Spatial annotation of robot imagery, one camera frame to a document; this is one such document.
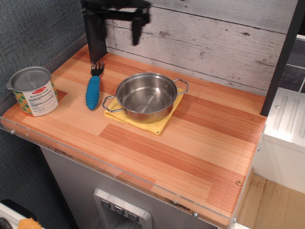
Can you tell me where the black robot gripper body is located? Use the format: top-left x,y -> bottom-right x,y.
81,0 -> 151,24

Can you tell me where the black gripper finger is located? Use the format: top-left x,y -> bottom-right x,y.
132,18 -> 144,46
84,12 -> 106,42

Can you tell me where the blue handled metal fork spatula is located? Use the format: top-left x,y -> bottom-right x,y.
85,61 -> 104,110

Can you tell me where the stainless steel pot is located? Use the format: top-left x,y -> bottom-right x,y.
102,73 -> 189,124

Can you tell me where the toy food can container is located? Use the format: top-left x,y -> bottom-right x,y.
6,66 -> 59,117

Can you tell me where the yellow folded cloth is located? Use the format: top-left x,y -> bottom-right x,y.
103,94 -> 183,135

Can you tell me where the clear acrylic edge guard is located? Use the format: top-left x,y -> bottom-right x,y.
3,112 -> 265,229

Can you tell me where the grey toy fridge cabinet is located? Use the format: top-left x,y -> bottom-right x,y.
41,147 -> 214,229

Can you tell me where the silver dispenser button panel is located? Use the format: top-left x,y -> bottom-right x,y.
94,188 -> 153,229

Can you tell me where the white toy sink unit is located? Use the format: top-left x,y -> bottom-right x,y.
251,34 -> 305,194

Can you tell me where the orange sponge piece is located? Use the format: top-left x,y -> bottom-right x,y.
17,218 -> 42,229

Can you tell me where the dark right shelf post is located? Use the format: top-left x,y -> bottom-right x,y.
260,0 -> 305,117

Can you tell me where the white frame bottom left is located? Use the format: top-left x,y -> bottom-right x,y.
0,203 -> 20,229

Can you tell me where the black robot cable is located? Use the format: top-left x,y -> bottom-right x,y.
0,216 -> 11,229

